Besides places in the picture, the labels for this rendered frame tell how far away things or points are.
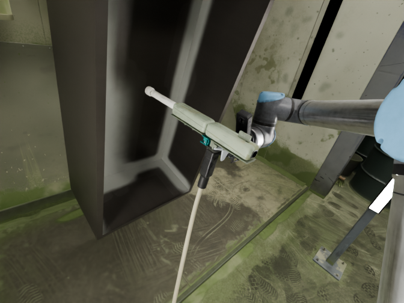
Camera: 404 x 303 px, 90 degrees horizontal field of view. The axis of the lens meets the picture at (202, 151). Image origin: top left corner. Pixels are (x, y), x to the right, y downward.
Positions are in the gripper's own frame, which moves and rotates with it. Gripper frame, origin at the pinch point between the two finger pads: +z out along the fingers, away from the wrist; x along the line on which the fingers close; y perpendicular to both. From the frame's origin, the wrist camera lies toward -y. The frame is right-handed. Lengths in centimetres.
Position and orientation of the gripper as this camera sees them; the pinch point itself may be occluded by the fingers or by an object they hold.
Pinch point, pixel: (213, 142)
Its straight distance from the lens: 58.0
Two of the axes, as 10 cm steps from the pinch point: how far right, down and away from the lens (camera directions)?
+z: -6.6, 1.7, -7.3
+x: -7.0, -4.9, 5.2
